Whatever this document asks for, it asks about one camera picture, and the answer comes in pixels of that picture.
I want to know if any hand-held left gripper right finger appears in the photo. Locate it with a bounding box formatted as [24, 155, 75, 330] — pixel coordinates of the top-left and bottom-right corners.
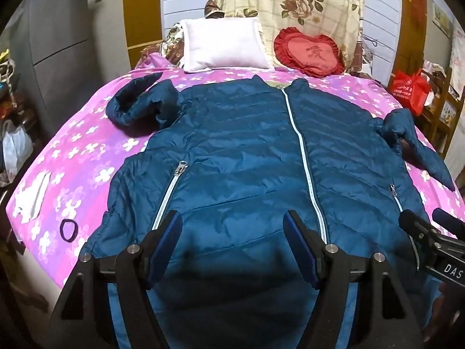
[282, 209, 424, 349]

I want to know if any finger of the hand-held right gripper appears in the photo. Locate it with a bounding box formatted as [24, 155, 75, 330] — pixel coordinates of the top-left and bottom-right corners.
[398, 209, 442, 250]
[432, 208, 465, 240]

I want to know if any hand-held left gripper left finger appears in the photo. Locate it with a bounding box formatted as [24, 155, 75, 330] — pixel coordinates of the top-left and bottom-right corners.
[47, 210, 183, 349]

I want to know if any dark blue puffer jacket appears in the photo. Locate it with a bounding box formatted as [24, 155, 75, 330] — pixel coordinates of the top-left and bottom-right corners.
[82, 74, 456, 349]

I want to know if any wooden shelf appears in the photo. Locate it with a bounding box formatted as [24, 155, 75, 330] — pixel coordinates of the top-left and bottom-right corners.
[423, 62, 465, 153]

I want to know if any pink floral bed sheet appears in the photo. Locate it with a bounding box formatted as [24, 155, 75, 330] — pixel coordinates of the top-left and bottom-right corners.
[7, 53, 465, 288]

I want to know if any red shopping bag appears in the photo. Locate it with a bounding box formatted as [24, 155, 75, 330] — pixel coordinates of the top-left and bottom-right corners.
[388, 68, 431, 115]

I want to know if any white plastic bag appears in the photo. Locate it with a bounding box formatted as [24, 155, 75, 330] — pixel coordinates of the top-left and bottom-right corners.
[2, 118, 34, 175]

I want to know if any brown floral blanket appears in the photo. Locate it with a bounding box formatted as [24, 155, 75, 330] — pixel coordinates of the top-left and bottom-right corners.
[162, 22, 189, 68]

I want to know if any red heart-shaped cushion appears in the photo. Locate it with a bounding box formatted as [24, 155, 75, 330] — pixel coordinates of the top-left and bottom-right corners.
[273, 27, 346, 78]

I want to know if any white pillow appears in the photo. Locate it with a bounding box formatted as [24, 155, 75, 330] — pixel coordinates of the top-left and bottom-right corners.
[180, 17, 273, 73]

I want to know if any wooden panel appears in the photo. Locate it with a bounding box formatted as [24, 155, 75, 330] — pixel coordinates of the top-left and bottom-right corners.
[390, 0, 427, 88]
[121, 0, 164, 70]

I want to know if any grey wardrobe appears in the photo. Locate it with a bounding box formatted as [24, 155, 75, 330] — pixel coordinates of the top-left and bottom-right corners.
[11, 0, 128, 139]

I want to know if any cream rose-print quilt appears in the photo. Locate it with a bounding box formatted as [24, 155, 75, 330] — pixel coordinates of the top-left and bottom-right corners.
[212, 0, 366, 77]

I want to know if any black hair tie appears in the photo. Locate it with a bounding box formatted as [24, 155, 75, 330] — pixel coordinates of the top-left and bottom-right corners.
[59, 219, 78, 242]

